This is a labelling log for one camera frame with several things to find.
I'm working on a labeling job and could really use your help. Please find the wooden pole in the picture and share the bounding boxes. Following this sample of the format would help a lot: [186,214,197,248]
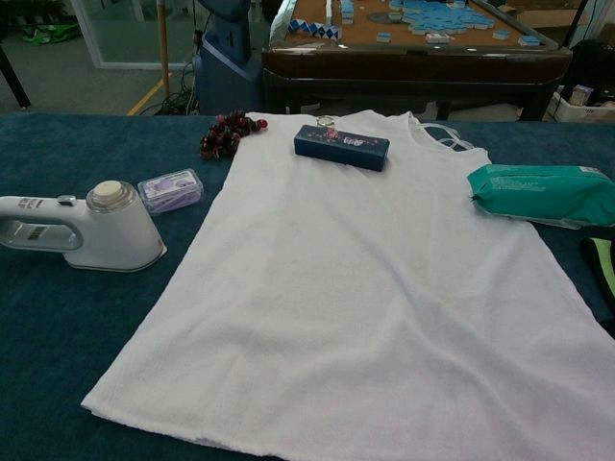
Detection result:
[158,0,172,100]

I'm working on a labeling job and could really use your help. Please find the tangle of floor cables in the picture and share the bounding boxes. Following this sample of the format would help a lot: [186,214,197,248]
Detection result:
[160,61,201,115]

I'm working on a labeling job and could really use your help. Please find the black bag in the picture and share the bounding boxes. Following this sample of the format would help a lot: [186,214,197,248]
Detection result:
[571,38,615,105]

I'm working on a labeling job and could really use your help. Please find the blue white snake puzzle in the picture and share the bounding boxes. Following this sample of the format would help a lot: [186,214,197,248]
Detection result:
[286,17,340,42]

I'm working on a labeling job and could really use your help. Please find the dark blue rectangular box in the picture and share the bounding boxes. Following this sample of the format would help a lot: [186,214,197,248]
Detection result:
[293,124,391,173]

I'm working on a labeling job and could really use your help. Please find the black table leg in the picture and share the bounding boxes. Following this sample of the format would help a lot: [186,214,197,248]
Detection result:
[0,45,33,109]

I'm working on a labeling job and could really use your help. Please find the green wet wipes pack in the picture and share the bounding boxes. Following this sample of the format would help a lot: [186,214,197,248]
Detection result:
[466,163,615,231]

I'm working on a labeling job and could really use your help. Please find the cardboard box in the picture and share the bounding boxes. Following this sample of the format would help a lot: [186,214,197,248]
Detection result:
[499,0,592,30]

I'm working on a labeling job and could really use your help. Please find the white handheld garment steamer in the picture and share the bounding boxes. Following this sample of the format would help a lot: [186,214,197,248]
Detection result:
[0,180,169,274]

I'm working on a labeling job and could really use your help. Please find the glass partition with white frame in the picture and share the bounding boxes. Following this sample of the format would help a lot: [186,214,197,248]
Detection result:
[76,0,203,68]

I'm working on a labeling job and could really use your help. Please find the white sleeveless shirt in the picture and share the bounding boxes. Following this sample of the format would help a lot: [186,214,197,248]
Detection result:
[79,109,615,461]

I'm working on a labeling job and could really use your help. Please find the dark red grape bunch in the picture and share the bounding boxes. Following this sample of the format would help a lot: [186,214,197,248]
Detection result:
[199,109,271,160]

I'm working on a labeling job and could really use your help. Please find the brown mahjong table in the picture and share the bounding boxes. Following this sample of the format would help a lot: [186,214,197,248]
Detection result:
[261,0,574,121]

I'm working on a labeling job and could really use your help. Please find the clear purple plastic box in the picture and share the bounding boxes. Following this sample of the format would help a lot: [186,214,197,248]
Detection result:
[136,168,205,217]

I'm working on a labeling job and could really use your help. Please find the white storage basket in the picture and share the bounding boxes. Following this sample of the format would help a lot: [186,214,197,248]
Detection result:
[547,85,615,121]

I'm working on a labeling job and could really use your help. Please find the green bag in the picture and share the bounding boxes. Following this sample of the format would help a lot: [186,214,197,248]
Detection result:
[21,23,81,47]

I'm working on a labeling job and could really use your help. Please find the teal felt table cover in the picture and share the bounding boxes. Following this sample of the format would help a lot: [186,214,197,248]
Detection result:
[0,112,615,461]

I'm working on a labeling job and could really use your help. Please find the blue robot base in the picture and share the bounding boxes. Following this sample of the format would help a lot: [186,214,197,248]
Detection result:
[191,0,263,115]

